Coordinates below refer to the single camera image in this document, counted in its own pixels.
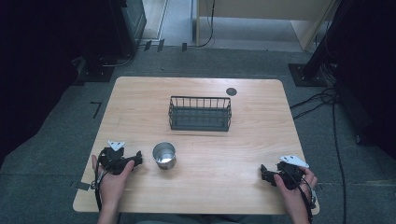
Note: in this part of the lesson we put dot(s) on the silver metal cup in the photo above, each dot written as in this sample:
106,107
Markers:
164,155

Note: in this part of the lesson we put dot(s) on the person's lap in dark clothing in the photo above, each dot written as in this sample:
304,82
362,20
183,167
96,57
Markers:
202,219

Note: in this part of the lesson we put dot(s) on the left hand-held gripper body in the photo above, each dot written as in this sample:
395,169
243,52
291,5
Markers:
111,158

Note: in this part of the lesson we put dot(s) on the grey tape piece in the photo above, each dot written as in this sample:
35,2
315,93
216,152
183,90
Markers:
82,186

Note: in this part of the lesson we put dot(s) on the black metal stand with base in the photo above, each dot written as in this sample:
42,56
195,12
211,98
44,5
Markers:
311,74

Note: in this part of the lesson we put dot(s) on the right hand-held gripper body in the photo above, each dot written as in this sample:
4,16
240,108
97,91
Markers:
291,174

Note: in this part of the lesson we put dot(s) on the light wooden cabinet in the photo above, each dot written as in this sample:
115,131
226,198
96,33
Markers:
264,12

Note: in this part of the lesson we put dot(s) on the black angled floor tape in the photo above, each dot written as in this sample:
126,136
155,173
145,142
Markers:
97,107

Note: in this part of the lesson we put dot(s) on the black stand base plate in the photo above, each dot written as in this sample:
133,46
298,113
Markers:
96,73

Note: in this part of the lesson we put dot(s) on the person's left hand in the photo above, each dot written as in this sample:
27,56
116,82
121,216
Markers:
113,183

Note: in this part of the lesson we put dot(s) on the black equipment cabinet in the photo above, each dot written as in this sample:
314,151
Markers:
127,25

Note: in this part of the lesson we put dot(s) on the person's right hand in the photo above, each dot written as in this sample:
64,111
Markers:
292,196

